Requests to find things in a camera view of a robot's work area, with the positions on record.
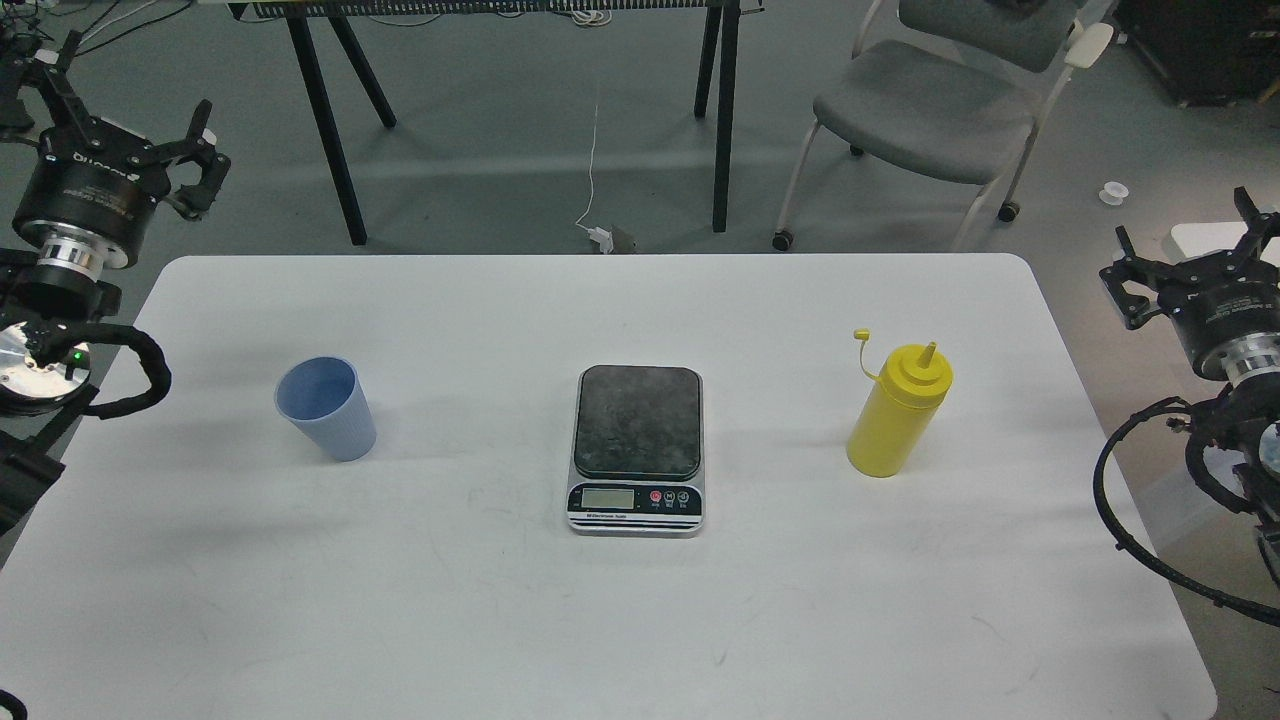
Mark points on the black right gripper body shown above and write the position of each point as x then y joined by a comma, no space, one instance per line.
1224,309

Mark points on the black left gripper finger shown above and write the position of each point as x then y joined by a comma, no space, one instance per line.
198,146
48,72

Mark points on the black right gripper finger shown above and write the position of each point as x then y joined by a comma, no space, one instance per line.
1133,283
1261,227

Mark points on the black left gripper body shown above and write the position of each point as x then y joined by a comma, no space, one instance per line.
89,202

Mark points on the blue ribbed plastic cup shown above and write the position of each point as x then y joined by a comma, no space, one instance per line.
323,398

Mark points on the yellow squeeze bottle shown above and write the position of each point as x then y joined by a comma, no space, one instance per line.
906,393

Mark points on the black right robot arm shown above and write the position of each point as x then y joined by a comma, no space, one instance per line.
1231,456

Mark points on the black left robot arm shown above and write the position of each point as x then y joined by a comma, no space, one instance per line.
62,356

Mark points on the digital kitchen scale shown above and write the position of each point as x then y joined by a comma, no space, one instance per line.
637,463

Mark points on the white side table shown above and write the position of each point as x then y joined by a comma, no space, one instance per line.
1190,240

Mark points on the small white spool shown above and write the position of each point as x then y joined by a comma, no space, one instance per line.
1113,193

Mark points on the black cabinet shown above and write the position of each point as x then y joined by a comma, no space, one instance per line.
1206,54

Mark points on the grey office chair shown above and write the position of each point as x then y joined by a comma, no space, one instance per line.
943,118

